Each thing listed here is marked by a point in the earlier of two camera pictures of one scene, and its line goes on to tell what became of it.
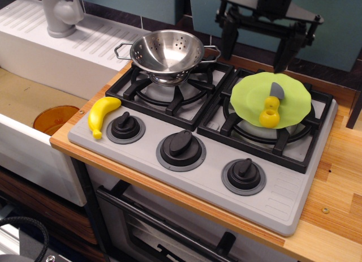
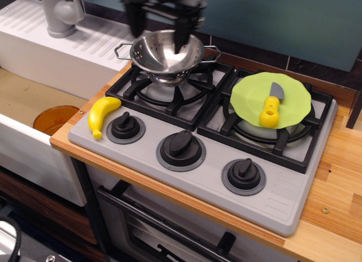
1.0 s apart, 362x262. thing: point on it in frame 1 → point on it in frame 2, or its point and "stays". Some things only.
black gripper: [268, 12] → [182, 4]
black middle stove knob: [181, 151] stays
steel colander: [167, 56] stays
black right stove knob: [242, 177] stays
